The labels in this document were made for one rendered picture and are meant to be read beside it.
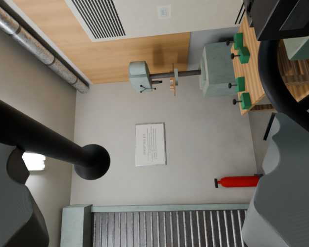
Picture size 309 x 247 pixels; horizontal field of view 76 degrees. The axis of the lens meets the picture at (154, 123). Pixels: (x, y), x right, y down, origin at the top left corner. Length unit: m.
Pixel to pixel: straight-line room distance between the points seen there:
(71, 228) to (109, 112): 1.69
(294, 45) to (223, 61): 2.10
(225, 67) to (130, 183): 2.00
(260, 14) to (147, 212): 2.91
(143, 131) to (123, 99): 0.64
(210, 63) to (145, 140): 1.45
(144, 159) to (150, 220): 0.84
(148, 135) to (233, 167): 1.31
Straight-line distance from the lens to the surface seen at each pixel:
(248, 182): 2.94
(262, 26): 0.22
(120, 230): 3.14
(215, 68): 2.31
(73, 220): 3.08
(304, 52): 0.27
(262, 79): 0.35
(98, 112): 3.34
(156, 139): 3.00
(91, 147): 0.20
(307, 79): 1.46
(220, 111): 3.16
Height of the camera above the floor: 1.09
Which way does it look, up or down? 6 degrees up
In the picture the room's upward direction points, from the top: 94 degrees counter-clockwise
